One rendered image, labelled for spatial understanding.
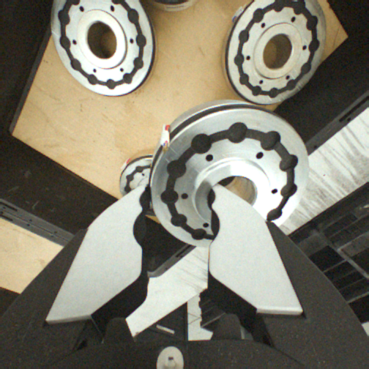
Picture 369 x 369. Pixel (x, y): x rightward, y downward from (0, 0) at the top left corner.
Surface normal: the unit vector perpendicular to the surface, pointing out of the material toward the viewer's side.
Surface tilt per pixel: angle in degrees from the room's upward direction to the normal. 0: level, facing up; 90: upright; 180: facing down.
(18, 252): 0
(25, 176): 90
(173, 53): 0
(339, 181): 0
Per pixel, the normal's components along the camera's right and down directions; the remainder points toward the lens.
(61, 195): 0.65, -0.66
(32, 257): 0.01, 0.50
